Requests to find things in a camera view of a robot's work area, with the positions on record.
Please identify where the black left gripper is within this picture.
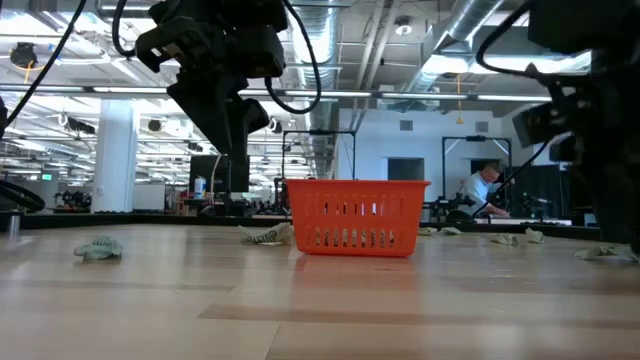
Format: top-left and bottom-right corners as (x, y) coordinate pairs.
(154, 0), (289, 156)

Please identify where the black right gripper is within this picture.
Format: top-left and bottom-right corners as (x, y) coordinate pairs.
(512, 49), (640, 254)

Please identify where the orange slotted plastic basket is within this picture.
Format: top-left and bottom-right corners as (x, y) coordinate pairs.
(284, 178), (432, 259)

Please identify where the grey-green sock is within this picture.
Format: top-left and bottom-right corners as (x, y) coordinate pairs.
(73, 235), (124, 262)

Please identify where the black computer monitor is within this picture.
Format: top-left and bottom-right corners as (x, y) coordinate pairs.
(188, 154), (251, 194)

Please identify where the white building pillar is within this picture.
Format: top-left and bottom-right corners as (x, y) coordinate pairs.
(91, 98), (141, 214)

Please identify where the person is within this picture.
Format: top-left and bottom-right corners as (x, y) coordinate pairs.
(458, 161), (512, 219)

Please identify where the yellow hanging pendant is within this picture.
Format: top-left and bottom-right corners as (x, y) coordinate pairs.
(455, 73), (465, 126)

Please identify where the black yellow ceiling reel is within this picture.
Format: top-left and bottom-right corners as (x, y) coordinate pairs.
(8, 41), (40, 70)

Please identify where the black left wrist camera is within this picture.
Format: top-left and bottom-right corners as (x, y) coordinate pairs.
(134, 16), (197, 75)

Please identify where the silver ribbed ventilation duct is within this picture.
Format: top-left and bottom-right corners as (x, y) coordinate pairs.
(287, 0), (342, 179)

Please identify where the black metal gantry frame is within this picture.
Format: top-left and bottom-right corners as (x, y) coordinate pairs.
(441, 135), (513, 201)

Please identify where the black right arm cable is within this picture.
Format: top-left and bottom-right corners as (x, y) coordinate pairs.
(472, 0), (554, 219)

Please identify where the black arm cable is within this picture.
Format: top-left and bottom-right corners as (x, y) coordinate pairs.
(0, 0), (89, 131)
(472, 0), (554, 219)

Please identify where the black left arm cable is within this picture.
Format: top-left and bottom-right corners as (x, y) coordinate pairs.
(0, 0), (89, 131)

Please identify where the black curved cable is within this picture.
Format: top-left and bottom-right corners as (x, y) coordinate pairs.
(0, 178), (47, 213)

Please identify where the silver smooth ventilation duct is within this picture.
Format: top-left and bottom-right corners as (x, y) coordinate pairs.
(399, 0), (506, 94)

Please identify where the short metal post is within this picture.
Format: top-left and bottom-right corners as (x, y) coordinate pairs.
(6, 211), (23, 245)

